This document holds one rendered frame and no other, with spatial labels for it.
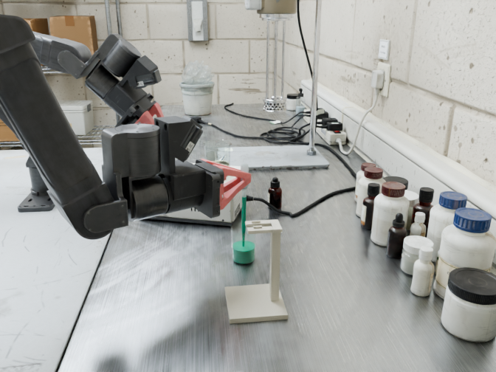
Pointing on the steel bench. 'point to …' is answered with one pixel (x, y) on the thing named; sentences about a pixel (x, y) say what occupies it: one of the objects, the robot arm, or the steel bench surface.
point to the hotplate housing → (230, 212)
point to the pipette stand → (262, 300)
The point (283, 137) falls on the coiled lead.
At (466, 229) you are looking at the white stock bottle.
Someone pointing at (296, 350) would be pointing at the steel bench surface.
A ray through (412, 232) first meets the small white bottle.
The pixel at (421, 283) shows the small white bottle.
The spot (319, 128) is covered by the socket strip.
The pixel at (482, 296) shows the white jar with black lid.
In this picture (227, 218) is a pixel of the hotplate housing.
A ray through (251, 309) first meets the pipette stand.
